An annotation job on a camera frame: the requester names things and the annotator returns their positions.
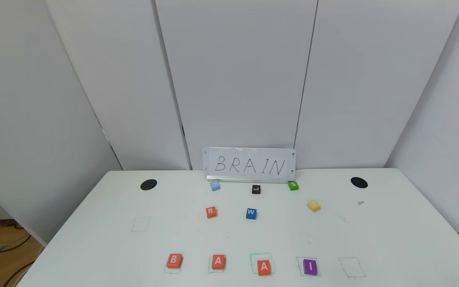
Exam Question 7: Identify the white sign reading BRAIN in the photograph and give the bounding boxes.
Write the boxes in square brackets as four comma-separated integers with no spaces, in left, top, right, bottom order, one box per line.
[203,147,296,184]

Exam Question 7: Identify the black floor cables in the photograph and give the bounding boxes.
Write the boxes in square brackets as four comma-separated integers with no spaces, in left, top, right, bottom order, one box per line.
[0,213,35,287]

